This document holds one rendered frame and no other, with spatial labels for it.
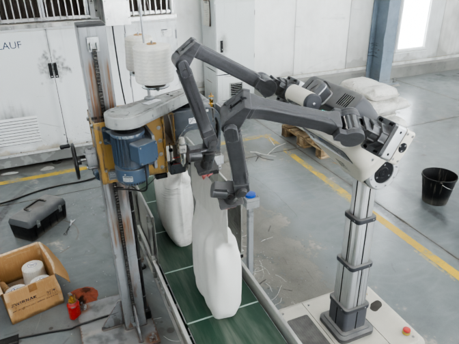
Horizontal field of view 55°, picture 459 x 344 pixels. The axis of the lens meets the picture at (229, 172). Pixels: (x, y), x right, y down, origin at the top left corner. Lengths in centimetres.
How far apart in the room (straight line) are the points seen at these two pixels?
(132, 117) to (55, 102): 303
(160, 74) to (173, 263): 123
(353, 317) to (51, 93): 364
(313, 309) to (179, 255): 84
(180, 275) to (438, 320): 159
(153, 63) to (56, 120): 315
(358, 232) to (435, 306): 122
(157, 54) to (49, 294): 181
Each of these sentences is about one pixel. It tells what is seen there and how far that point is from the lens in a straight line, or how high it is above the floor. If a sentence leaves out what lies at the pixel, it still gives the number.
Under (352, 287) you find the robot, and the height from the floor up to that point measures 58.
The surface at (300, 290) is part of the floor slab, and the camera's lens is 307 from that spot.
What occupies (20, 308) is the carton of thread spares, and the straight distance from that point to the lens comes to 309.
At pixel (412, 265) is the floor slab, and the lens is 347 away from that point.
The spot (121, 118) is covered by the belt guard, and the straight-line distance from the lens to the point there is 188.
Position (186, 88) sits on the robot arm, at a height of 154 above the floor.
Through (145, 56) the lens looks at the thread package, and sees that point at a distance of 187.
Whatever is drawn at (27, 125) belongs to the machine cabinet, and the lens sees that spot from 494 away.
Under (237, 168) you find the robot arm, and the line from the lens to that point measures 152.
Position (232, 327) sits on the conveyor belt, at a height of 38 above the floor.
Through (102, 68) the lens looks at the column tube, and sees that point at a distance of 209.
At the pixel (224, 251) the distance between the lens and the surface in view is 205.
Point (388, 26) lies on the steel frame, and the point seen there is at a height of 96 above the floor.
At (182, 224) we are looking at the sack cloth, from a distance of 275.
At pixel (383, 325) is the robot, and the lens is 257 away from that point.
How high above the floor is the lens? 202
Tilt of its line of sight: 26 degrees down
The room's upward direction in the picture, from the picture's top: 1 degrees counter-clockwise
